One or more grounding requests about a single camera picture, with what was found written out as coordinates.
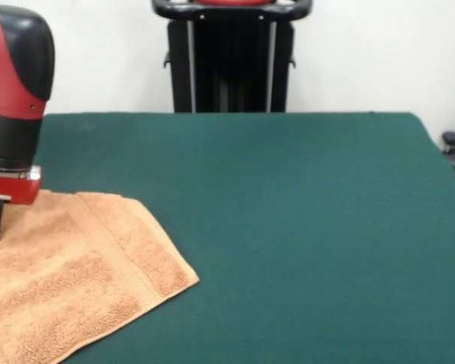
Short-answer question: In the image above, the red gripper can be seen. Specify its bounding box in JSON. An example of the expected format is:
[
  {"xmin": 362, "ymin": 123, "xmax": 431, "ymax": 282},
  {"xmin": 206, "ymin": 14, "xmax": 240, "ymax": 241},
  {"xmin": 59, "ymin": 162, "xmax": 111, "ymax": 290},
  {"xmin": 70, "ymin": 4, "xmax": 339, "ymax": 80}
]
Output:
[{"xmin": 0, "ymin": 165, "xmax": 43, "ymax": 246}]

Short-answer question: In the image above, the orange terry towel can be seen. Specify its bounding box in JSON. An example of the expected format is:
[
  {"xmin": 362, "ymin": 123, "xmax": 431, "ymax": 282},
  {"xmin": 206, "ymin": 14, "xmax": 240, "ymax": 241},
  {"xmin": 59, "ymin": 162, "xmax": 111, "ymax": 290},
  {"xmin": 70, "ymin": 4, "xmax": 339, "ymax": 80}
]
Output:
[{"xmin": 0, "ymin": 189, "xmax": 201, "ymax": 364}]

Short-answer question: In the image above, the dark green table cloth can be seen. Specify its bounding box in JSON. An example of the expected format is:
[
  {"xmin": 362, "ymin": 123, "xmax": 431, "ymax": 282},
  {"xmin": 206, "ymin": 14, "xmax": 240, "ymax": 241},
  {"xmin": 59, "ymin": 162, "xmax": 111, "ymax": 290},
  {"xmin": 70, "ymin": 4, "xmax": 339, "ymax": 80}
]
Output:
[{"xmin": 0, "ymin": 111, "xmax": 455, "ymax": 364}]

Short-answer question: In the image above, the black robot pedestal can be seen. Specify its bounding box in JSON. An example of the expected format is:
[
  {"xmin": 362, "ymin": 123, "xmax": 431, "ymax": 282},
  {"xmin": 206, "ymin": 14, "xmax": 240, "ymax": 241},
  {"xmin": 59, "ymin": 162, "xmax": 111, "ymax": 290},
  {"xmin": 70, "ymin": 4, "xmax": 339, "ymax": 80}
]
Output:
[{"xmin": 151, "ymin": 0, "xmax": 312, "ymax": 114}]

